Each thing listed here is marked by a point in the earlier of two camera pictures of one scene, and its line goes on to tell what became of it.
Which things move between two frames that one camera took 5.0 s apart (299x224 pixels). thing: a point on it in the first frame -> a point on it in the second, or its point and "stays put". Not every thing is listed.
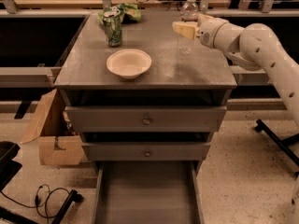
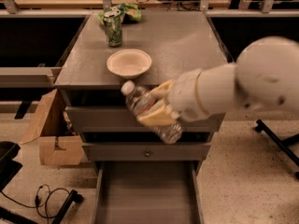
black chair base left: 8,169 stays put
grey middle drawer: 101,151 stays put
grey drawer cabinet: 142,105 stays put
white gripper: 206,32 -> 184,96
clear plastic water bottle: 189,13 -> 141,103
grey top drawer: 146,119 stays put
